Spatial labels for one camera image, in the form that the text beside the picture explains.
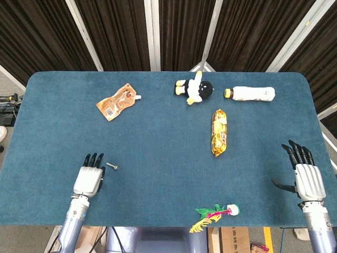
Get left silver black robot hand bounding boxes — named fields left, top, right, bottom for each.
left=73, top=152, right=106, bottom=198

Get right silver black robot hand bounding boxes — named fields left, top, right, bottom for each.
left=271, top=139, right=327, bottom=202

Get brown cardboard box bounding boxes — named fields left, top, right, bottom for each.
left=75, top=226, right=106, bottom=253
left=207, top=226, right=251, bottom=253

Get orange spout pouch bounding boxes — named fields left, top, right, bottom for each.
left=96, top=83, right=142, bottom=122

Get green pink feather shuttlecock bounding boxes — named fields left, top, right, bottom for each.
left=189, top=202, right=241, bottom=234

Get blue felt table cover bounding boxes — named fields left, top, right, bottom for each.
left=0, top=71, right=337, bottom=229

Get colourful snack packet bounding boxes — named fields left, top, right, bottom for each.
left=250, top=244, right=271, bottom=253

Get lavender robot torso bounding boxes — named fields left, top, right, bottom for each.
left=105, top=227, right=209, bottom=253

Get yellow snack package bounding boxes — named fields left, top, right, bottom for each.
left=210, top=108, right=228, bottom=158

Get black power strip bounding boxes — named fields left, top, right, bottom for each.
left=0, top=109, right=16, bottom=125

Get white bottle yellow cap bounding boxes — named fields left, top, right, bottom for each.
left=224, top=86, right=276, bottom=102

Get dark brown pleated curtain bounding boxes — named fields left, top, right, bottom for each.
left=159, top=0, right=216, bottom=72
left=0, top=0, right=98, bottom=86
left=75, top=0, right=151, bottom=72
left=207, top=0, right=316, bottom=72
left=280, top=0, right=337, bottom=113

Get black white plush toy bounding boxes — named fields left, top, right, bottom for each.
left=173, top=70, right=215, bottom=105

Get white partition post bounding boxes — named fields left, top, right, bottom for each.
left=316, top=102, right=337, bottom=121
left=65, top=0, right=104, bottom=72
left=265, top=0, right=332, bottom=73
left=189, top=0, right=224, bottom=72
left=0, top=64, right=26, bottom=92
left=144, top=0, right=161, bottom=72

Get tangled floor cables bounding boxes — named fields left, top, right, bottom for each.
left=0, top=93, right=24, bottom=109

